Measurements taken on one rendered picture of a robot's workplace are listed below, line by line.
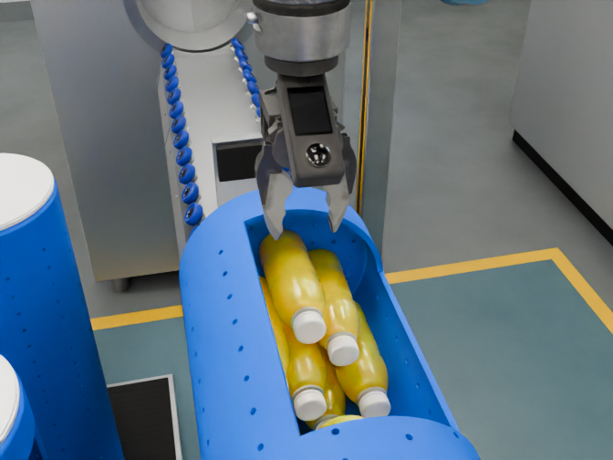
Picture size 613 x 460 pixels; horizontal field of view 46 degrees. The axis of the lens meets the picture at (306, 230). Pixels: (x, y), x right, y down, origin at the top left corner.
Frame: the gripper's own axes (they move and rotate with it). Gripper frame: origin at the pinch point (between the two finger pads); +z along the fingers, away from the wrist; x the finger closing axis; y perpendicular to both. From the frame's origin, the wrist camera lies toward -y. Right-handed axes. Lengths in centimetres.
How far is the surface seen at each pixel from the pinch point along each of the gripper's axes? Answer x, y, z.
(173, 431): 22, 69, 115
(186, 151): 10, 75, 31
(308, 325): -0.1, -0.8, 13.7
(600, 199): -152, 144, 113
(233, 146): 1, 58, 22
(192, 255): 12.4, 14.4, 12.5
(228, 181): 3, 57, 29
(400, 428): -3.5, -23.0, 6.3
